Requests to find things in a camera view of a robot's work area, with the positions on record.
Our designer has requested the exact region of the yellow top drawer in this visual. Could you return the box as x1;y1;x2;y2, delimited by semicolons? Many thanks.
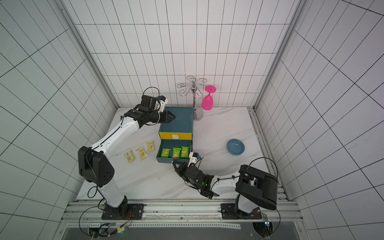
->
159;132;193;141

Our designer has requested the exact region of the teal drawer cabinet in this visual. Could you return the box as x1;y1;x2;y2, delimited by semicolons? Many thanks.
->
156;107;194;164

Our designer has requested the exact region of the yellow cookie packet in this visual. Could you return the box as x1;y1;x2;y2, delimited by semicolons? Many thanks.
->
146;140;156;152
136;146;149;160
124;150;136;163

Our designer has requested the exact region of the green cookie packet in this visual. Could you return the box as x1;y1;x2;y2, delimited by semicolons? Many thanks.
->
180;146;190;159
161;148;171;158
172;148;182;159

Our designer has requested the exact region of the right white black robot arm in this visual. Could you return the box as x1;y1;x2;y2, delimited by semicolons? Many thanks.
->
172;161;278;220

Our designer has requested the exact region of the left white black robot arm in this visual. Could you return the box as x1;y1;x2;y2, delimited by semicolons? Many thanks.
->
78;106;176;220

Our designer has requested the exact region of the chrome glass holder stand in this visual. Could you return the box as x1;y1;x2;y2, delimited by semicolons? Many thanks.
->
177;75;208;122

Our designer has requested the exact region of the pink plastic wine glass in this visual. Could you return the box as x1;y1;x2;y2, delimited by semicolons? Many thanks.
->
202;85;217;111

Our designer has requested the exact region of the blue ceramic bowl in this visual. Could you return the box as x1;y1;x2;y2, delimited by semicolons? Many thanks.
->
227;139;245;156

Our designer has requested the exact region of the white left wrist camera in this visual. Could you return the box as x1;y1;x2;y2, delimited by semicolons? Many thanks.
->
157;96;168;112

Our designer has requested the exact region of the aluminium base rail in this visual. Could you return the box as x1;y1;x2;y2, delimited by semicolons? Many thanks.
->
60;200;304;229

